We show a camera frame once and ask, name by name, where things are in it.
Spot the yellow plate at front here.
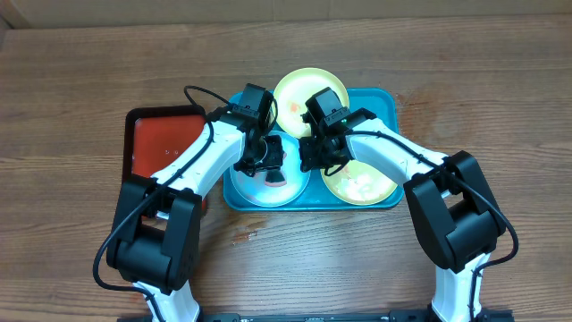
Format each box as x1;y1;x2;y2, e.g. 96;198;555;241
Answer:
321;160;398;206

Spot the green pink dish sponge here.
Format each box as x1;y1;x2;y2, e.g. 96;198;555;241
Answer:
264;170;287;187

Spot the yellow-green plate at back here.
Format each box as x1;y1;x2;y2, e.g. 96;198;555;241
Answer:
273;67;349;139

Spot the light blue plastic plate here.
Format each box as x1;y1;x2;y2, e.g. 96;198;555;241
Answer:
223;131;310;209

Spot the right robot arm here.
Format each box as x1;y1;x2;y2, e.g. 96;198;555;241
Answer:
299;88;508;321

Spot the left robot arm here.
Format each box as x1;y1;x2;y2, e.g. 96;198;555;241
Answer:
92;84;283;321

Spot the red black lacquer tray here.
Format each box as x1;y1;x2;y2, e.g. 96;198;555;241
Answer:
121;105;209;216

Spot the teal plastic serving tray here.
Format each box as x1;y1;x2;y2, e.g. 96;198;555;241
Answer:
223;88;404;211

